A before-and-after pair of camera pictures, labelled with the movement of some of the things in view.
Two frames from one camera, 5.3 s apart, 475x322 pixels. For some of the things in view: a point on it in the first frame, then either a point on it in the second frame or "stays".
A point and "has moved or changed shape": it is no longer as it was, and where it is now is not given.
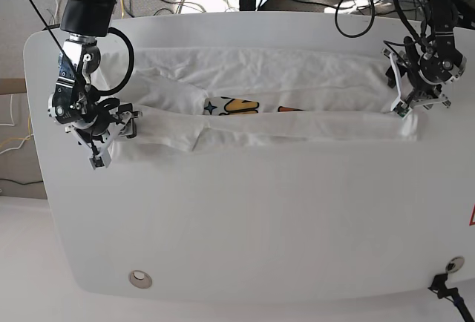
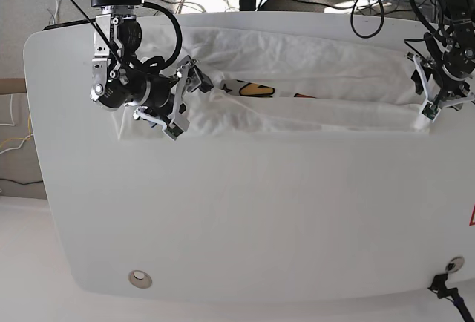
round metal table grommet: (140, 279) stays
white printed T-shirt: (203, 98) has moved or changed shape
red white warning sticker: (471, 222) stays
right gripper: (99, 130) to (161, 97)
